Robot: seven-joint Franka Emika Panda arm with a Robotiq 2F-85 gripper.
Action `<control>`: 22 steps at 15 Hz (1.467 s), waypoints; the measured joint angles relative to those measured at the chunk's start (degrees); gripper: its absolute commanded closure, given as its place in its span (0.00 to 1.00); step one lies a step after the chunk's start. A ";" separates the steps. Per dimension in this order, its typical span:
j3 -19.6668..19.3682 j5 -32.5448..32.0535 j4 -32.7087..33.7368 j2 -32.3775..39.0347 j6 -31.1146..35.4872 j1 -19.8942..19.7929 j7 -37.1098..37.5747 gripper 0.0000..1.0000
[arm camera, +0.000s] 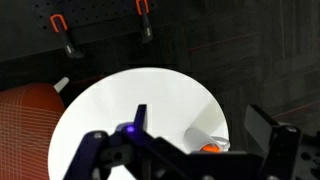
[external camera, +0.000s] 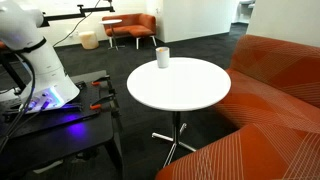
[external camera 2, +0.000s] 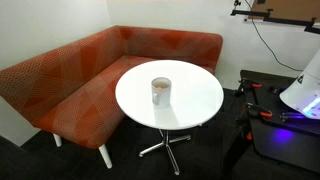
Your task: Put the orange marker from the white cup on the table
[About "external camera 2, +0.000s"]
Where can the orange handled clamp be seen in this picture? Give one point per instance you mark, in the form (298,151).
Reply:
(246,84)
(260,110)

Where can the round white table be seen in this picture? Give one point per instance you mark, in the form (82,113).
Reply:
(196,97)

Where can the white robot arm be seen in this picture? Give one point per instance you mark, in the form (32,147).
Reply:
(303,95)

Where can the orange patterned corner sofa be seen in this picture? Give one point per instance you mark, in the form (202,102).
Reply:
(70,91)

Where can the orange handled clamp near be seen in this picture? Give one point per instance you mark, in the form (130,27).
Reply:
(260,110)

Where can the orange handled clamp far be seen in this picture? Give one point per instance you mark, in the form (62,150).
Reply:
(246,84)

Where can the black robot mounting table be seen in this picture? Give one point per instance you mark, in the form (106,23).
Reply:
(285,137)

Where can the cork board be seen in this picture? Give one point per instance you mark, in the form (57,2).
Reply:
(289,9)

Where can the black camera boom bar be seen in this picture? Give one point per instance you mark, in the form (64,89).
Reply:
(309,26)

